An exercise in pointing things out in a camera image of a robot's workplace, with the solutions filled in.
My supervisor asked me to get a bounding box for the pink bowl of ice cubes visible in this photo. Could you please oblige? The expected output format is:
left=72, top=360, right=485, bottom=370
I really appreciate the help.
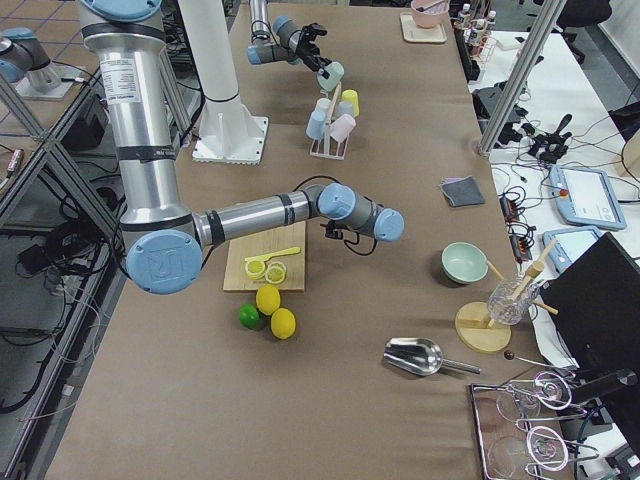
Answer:
left=410, top=0, right=449, bottom=28

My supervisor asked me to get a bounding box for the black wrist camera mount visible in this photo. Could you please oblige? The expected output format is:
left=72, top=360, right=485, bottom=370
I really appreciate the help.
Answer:
left=322, top=220, right=348, bottom=240

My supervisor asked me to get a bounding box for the blue plastic cup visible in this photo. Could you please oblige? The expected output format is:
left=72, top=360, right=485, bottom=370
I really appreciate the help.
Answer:
left=306, top=109, right=326, bottom=140

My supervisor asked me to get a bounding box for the green plastic cup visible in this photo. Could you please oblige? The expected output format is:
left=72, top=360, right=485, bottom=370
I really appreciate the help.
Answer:
left=317, top=61, right=345, bottom=92

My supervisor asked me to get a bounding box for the blue teach pendant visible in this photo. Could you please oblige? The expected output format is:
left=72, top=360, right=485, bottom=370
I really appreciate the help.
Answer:
left=542, top=225, right=603, bottom=274
left=549, top=165, right=627, bottom=231

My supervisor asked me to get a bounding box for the metal scoop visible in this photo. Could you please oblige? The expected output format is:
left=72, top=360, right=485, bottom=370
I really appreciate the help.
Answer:
left=383, top=337, right=482, bottom=377

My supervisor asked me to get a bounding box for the green lime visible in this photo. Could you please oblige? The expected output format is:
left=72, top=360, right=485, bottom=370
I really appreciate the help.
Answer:
left=238, top=304, right=262, bottom=330

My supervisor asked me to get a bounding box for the white plastic cup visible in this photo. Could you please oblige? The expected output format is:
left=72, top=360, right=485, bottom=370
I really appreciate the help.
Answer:
left=315, top=98, right=331, bottom=115

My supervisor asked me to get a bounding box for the whole yellow lemon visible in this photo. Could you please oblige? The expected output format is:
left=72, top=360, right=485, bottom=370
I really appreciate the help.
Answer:
left=255, top=284, right=281, bottom=316

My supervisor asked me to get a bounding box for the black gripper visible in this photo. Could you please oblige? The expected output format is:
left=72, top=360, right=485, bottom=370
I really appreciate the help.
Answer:
left=295, top=22, right=331, bottom=81

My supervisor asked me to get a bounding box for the wire glass rack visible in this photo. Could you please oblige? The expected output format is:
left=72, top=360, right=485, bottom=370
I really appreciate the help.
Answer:
left=469, top=371, right=599, bottom=479

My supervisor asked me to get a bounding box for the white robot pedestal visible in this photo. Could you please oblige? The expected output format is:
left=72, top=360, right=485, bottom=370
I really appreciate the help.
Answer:
left=178, top=1, right=269, bottom=165

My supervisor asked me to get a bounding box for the mint green bowl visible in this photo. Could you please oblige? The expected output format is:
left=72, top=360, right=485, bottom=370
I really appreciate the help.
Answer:
left=441, top=242, right=488, bottom=285

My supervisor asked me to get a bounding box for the lemon slice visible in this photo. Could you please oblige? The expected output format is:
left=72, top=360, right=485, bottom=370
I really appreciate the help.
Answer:
left=264, top=262, right=287, bottom=285
left=245, top=260, right=267, bottom=281

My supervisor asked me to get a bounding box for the aluminium frame post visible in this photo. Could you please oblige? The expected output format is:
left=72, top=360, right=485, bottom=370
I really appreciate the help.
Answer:
left=477, top=0, right=566, bottom=158

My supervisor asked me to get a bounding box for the cream plastic tray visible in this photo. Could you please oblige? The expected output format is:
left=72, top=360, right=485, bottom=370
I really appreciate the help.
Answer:
left=400, top=12, right=447, bottom=44

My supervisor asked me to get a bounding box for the wooden cutting board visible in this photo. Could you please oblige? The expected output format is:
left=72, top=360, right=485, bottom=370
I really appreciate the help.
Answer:
left=223, top=223, right=306, bottom=292

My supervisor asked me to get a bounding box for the black monitor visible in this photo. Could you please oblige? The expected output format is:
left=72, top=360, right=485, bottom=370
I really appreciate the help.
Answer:
left=541, top=233, right=639, bottom=374

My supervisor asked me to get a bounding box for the grey folded cloth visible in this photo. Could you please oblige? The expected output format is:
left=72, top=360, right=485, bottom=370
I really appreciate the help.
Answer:
left=439, top=176, right=485, bottom=208

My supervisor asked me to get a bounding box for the yellow plastic cup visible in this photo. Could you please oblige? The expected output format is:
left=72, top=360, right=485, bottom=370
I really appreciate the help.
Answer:
left=341, top=89, right=360, bottom=117

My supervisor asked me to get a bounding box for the pink plastic cup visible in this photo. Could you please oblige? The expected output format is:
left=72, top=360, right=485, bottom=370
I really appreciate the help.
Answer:
left=329, top=115, right=356, bottom=143

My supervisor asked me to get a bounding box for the white wire cup holder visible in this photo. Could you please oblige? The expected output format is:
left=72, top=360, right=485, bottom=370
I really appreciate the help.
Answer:
left=306, top=83, right=359, bottom=160

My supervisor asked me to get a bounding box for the grey plastic cup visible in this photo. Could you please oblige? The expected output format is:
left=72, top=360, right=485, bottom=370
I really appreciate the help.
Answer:
left=335, top=100, right=356, bottom=118

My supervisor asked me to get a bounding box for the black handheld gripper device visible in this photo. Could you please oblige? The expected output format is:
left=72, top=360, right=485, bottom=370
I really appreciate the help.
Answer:
left=527, top=113, right=573, bottom=164

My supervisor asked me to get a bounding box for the wooden mug tree stand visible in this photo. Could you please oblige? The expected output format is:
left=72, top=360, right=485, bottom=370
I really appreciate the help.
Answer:
left=455, top=239, right=559, bottom=353

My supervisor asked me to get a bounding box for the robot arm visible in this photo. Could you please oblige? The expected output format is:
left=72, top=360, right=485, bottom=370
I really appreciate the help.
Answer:
left=77, top=1, right=404, bottom=294
left=247, top=1, right=344, bottom=89

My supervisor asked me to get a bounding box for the clear glass on stand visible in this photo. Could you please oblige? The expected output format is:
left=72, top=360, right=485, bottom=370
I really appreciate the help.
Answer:
left=487, top=276, right=539, bottom=325

